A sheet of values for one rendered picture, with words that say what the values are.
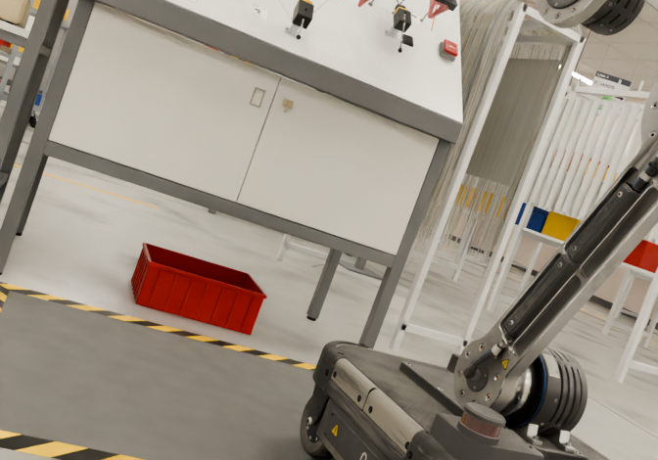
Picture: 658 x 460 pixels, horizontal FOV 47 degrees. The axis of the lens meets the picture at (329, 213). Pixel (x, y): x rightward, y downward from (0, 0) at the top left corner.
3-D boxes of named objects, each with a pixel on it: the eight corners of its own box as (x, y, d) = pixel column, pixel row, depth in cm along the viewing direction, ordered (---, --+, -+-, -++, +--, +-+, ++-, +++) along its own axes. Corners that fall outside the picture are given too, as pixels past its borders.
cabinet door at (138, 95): (235, 202, 222) (281, 75, 220) (48, 139, 204) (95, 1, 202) (234, 201, 224) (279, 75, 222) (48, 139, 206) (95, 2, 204)
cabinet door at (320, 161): (397, 255, 240) (440, 139, 237) (237, 203, 222) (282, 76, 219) (394, 253, 242) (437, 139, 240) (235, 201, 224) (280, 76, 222)
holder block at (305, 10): (281, 50, 215) (295, 27, 207) (286, 22, 222) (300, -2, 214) (296, 57, 216) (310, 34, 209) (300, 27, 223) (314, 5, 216)
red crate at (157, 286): (252, 336, 241) (267, 296, 240) (133, 304, 228) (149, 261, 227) (236, 309, 268) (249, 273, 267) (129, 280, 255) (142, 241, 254)
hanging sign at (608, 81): (624, 104, 960) (643, 53, 955) (588, 92, 968) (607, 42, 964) (623, 104, 962) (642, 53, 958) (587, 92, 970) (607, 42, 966)
